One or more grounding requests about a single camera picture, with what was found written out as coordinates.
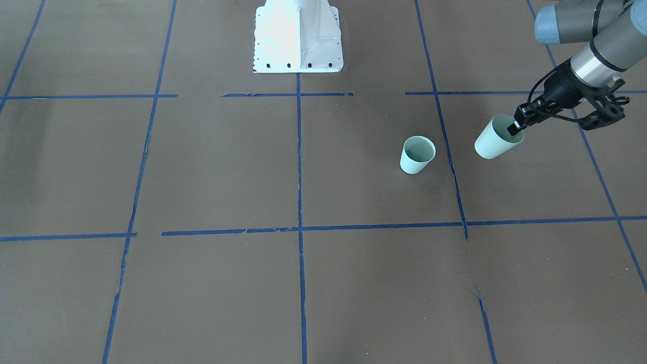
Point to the standing mint green cup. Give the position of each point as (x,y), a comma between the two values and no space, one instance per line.
(417,152)

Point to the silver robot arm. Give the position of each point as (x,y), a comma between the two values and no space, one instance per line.
(613,34)

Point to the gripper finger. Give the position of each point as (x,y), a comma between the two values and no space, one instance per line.
(527,112)
(522,122)

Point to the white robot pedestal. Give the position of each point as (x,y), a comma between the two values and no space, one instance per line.
(297,36)

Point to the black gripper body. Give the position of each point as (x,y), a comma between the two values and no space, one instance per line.
(560,89)

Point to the mint green cup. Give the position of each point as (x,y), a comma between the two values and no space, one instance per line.
(417,152)
(498,137)

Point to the brown paper table cover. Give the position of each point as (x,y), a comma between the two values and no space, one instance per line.
(163,203)

